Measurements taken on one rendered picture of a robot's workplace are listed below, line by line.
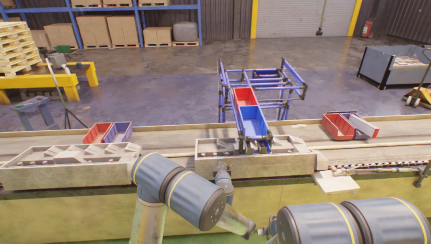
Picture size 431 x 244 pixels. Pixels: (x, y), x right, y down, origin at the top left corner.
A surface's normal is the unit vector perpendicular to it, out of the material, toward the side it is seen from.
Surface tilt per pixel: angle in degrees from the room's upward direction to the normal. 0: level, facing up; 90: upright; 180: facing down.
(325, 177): 0
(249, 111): 94
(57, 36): 90
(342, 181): 0
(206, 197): 15
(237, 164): 80
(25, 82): 90
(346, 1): 90
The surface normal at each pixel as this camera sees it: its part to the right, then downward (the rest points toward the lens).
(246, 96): 0.06, 0.53
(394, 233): 0.04, -0.34
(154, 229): 0.55, 0.26
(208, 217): 0.74, 0.26
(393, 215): 0.00, -0.79
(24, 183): 0.06, 0.32
